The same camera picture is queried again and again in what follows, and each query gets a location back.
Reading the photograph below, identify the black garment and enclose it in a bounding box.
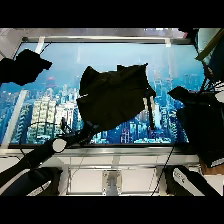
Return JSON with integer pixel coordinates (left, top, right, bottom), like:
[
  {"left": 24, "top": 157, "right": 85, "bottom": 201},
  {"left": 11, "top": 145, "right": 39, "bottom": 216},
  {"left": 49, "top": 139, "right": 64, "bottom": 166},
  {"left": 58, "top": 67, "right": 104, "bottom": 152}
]
[
  {"left": 0, "top": 48, "right": 54, "bottom": 88},
  {"left": 76, "top": 62, "right": 158, "bottom": 133}
]

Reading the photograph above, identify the black cable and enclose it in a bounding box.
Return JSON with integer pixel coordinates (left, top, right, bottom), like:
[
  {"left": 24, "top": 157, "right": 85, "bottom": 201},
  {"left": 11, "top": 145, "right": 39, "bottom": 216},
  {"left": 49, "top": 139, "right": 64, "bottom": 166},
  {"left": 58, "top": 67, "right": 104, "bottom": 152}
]
[{"left": 150, "top": 143, "right": 176, "bottom": 197}]

